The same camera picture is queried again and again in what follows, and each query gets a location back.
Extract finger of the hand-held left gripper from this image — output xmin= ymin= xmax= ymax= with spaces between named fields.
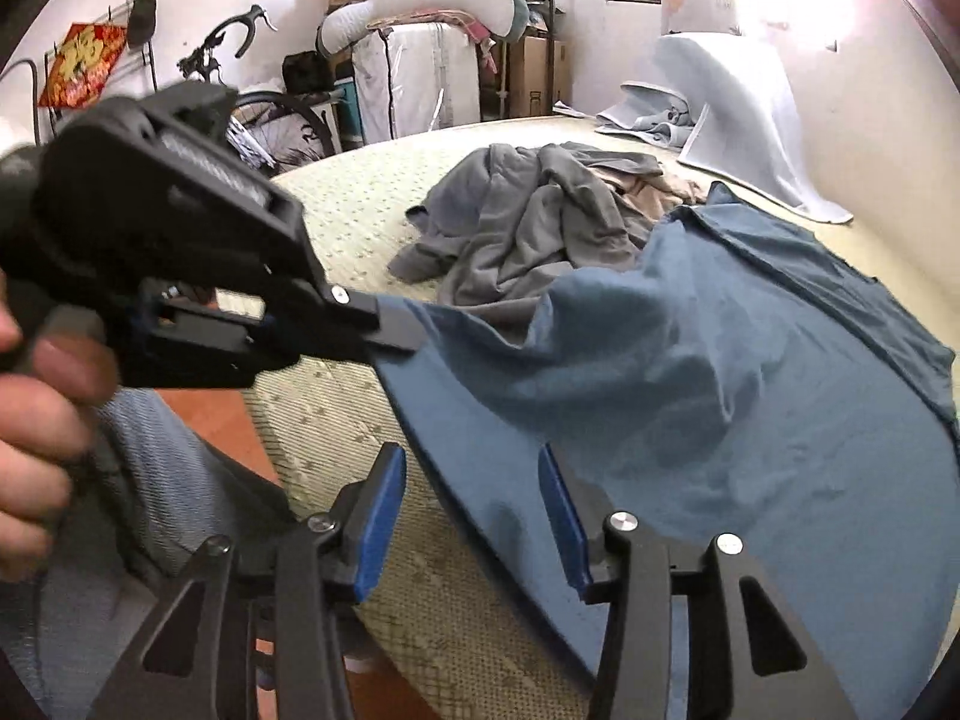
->
xmin=300 ymin=281 xmax=430 ymax=355
xmin=112 ymin=279 xmax=376 ymax=391

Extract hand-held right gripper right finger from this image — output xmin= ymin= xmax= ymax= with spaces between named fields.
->
xmin=538 ymin=444 xmax=856 ymax=720

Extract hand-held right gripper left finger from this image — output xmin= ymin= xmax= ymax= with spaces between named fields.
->
xmin=86 ymin=442 xmax=408 ymax=720

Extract blue garment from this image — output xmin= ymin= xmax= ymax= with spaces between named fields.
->
xmin=371 ymin=181 xmax=960 ymax=720

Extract person's left hand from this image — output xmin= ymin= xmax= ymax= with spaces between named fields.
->
xmin=0 ymin=270 xmax=121 ymax=582

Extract person's legs in jeans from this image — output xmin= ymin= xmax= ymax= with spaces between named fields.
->
xmin=0 ymin=390 xmax=301 ymax=720

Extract grey garment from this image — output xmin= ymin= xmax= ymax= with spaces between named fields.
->
xmin=386 ymin=141 xmax=665 ymax=310

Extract dark hanging object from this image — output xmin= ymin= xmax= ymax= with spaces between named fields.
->
xmin=127 ymin=0 xmax=158 ymax=50

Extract black bicycle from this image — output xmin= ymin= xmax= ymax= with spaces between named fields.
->
xmin=176 ymin=4 xmax=346 ymax=173

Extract black bag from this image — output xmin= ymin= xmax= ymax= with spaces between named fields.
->
xmin=281 ymin=51 xmax=335 ymax=95

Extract white covered appliance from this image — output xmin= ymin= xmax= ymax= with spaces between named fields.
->
xmin=351 ymin=21 xmax=482 ymax=145

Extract plain cardboard box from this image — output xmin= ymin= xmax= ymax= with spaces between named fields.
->
xmin=495 ymin=34 xmax=572 ymax=121

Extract beige pink garment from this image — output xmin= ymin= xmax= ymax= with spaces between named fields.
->
xmin=592 ymin=169 xmax=710 ymax=224

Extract light blue blanket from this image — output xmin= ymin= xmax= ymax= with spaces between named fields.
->
xmin=596 ymin=31 xmax=856 ymax=226

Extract black wall cable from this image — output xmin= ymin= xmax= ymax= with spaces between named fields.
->
xmin=0 ymin=58 xmax=42 ymax=143

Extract red wall poster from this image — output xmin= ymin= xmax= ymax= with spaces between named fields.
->
xmin=37 ymin=22 xmax=128 ymax=110

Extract black wire wall rack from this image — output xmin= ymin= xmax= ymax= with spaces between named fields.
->
xmin=41 ymin=0 xmax=160 ymax=137

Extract black clothes rail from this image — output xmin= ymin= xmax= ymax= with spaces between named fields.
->
xmin=405 ymin=0 xmax=567 ymax=121

